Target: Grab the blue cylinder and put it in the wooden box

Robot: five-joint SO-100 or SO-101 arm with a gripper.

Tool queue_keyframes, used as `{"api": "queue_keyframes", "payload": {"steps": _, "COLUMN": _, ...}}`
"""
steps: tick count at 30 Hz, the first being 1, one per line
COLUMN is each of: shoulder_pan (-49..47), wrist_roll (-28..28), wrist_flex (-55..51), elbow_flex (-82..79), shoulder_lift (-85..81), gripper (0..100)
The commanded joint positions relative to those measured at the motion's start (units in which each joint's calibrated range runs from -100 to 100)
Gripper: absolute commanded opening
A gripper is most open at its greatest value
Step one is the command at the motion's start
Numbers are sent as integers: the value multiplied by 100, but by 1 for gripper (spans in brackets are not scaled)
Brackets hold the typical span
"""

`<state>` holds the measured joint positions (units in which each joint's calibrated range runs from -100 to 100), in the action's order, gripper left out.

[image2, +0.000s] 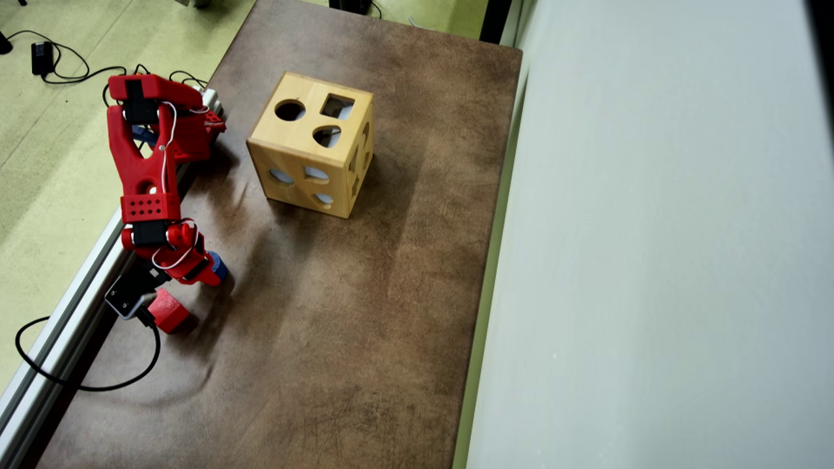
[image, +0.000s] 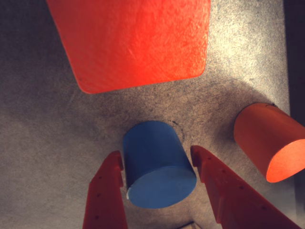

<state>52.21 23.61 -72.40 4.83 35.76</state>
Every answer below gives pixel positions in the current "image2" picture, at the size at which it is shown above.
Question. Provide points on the aluminium profile rail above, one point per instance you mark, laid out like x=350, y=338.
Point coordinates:
x=58, y=326

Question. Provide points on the brown table mat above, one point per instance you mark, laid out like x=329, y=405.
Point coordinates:
x=326, y=326

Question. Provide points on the black power adapter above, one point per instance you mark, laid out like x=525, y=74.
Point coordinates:
x=42, y=58

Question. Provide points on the red robot arm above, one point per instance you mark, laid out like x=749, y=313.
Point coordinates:
x=146, y=176

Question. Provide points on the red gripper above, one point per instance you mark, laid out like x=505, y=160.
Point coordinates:
x=171, y=311

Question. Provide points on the red wooden cube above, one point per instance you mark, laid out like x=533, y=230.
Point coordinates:
x=172, y=317

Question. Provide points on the blue wooden cylinder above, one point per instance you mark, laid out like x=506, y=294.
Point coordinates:
x=221, y=267

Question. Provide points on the wooden shape sorter box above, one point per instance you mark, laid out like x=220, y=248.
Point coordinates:
x=287, y=140

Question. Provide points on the small black floor object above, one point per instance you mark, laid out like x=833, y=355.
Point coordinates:
x=4, y=44

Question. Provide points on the black vertical post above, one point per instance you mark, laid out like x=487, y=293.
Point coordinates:
x=495, y=19

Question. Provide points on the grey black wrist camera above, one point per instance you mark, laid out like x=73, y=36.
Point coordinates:
x=133, y=293

